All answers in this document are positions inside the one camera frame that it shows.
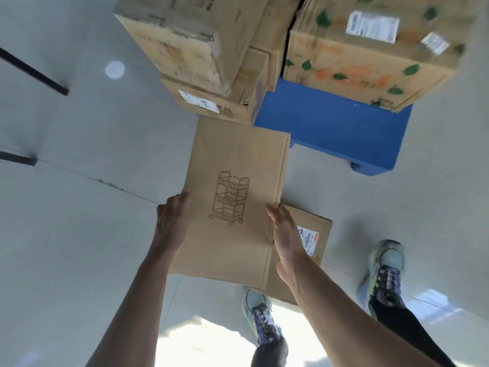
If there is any person's right hand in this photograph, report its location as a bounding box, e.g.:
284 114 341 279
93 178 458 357
265 203 312 291

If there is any person's left hand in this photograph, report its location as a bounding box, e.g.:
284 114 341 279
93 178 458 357
152 191 192 260

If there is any box with red stamp label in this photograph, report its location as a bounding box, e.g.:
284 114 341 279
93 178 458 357
265 204 333 305

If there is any box with cart drawing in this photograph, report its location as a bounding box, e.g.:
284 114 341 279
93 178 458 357
170 116 292 290

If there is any blue plastic pallet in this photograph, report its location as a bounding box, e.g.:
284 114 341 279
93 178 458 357
254 77 414 177

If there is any small box brown tape text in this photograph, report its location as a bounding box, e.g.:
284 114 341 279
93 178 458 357
159 0 303 125

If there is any box with yellow-edged label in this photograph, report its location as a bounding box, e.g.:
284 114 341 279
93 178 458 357
114 0 273 98

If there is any orange leaf box 8935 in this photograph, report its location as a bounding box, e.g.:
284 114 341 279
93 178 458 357
282 0 470 113

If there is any person's left forearm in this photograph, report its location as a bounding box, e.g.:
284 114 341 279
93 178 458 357
86 246 181 367

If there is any person's right forearm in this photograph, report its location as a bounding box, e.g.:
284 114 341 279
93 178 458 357
289 263 441 367

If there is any person's left shoe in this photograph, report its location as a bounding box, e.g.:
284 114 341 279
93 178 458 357
241 287 284 345

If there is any person's shoe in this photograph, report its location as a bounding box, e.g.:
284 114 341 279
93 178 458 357
241 287 284 345
359 240 405 314

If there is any person's right shoe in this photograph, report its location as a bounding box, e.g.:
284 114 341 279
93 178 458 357
359 240 405 314

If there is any person's left leg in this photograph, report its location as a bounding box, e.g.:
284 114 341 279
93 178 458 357
250 336 290 367

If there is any person's leg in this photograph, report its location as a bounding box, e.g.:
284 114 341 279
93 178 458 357
368 297 456 367
250 336 290 367

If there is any person's right leg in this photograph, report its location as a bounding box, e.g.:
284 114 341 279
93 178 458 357
368 297 456 367

